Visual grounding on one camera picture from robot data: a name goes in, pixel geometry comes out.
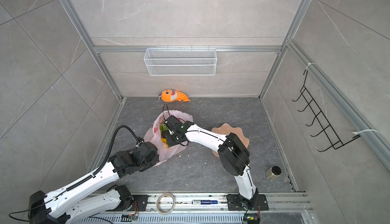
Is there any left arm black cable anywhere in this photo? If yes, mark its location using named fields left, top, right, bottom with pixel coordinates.
left=8, top=124, right=144, bottom=223

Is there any green fruit in bag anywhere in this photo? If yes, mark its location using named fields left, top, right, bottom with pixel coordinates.
left=159, top=123, right=169, bottom=134

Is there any banana in bag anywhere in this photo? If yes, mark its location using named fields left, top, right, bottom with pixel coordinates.
left=161, top=138, right=170, bottom=148

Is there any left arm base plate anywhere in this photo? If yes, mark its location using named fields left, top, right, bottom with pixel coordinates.
left=123, top=195, right=149, bottom=212

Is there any small metal can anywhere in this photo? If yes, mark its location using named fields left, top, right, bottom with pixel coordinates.
left=266, top=166, right=282, bottom=180

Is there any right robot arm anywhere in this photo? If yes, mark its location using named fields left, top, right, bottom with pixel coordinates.
left=164, top=115, right=259, bottom=210

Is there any black wire hook rack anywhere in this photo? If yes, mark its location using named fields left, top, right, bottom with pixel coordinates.
left=291, top=70, right=361, bottom=152

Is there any blue marker pen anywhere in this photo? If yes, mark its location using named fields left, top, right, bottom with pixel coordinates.
left=192, top=200, right=218, bottom=205

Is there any pink plastic bag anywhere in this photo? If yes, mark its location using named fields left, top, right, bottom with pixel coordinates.
left=144, top=110, right=193, bottom=166

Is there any white wire mesh basket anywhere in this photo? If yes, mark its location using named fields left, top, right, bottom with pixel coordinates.
left=144, top=48, right=217, bottom=76

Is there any pink shell-shaped plate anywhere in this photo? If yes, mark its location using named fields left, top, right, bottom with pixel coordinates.
left=211, top=123, right=250, bottom=148

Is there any orange fish plush toy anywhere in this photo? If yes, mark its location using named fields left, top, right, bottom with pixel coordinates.
left=158, top=89, right=191, bottom=103

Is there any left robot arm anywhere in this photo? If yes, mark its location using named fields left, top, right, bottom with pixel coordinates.
left=28, top=142, right=159, bottom=224

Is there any roll of clear tape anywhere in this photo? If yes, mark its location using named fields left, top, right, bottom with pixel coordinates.
left=156, top=193, right=176, bottom=215

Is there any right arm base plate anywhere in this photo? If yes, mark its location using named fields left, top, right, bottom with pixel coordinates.
left=226, top=194, right=269, bottom=211

